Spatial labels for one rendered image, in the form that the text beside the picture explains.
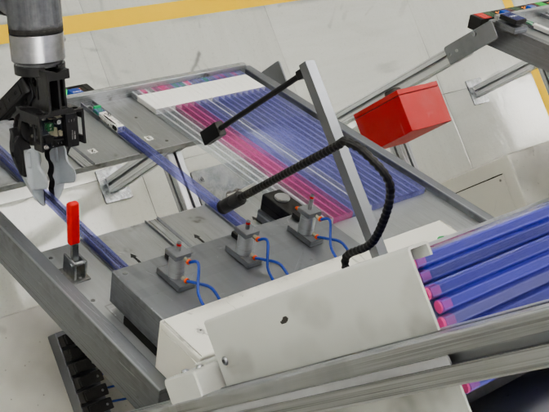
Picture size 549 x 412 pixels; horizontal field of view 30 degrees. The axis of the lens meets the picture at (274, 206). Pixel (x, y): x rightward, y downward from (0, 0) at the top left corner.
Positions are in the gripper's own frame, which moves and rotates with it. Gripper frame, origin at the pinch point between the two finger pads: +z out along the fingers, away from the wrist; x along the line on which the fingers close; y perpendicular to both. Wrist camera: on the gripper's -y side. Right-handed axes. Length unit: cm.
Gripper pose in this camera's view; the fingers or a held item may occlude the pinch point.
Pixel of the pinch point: (46, 194)
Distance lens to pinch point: 155.9
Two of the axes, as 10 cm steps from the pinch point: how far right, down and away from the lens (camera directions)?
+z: 0.2, 9.4, 3.3
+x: 7.6, -2.3, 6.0
